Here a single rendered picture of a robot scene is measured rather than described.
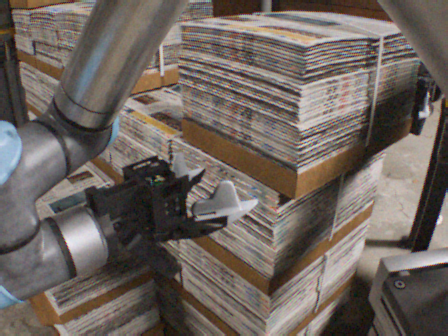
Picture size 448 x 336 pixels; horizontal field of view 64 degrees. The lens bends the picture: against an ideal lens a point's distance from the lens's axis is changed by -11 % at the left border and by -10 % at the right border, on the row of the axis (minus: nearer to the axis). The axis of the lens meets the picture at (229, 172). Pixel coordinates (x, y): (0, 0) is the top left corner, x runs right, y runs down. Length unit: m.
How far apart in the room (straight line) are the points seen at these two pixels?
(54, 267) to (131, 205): 0.11
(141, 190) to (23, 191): 0.14
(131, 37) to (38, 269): 0.24
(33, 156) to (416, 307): 0.44
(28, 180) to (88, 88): 0.10
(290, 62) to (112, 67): 0.25
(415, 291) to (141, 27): 0.41
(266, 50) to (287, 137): 0.12
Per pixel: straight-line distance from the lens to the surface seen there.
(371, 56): 0.65
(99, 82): 0.38
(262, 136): 0.59
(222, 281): 0.86
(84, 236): 0.43
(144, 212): 0.48
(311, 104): 0.54
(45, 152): 0.41
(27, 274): 0.42
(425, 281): 0.52
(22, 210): 0.39
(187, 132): 0.75
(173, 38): 1.11
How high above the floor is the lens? 1.15
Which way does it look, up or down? 29 degrees down
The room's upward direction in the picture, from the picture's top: straight up
